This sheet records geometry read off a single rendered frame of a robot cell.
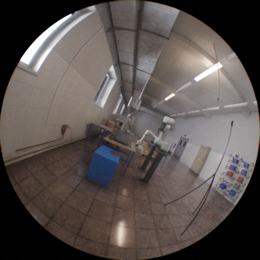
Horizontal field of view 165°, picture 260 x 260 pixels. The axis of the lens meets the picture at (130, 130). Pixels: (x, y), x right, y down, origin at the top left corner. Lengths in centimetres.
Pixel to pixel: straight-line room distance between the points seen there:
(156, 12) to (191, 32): 149
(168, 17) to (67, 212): 350
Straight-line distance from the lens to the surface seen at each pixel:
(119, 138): 193
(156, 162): 219
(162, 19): 244
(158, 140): 213
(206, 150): 650
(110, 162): 146
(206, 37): 358
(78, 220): 131
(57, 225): 128
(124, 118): 193
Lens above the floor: 123
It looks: 4 degrees down
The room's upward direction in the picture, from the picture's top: 23 degrees clockwise
